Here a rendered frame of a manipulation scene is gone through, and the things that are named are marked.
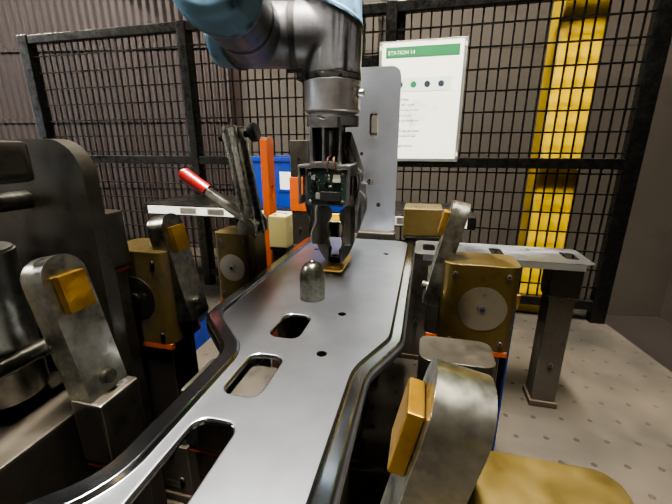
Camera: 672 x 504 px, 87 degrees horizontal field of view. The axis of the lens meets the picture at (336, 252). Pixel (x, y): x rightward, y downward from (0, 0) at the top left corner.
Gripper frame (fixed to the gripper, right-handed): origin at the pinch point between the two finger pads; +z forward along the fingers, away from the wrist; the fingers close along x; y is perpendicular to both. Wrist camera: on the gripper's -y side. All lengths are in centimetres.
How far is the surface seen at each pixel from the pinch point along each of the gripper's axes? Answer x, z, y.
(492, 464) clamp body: 16.6, -2.5, 38.6
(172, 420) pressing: -2.9, 1.8, 35.7
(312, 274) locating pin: 0.4, -1.3, 13.9
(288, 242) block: -10.7, 1.0, -7.0
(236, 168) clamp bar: -15.4, -12.8, 1.6
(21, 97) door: -265, -47, -159
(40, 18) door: -240, -95, -163
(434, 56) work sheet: 13, -38, -55
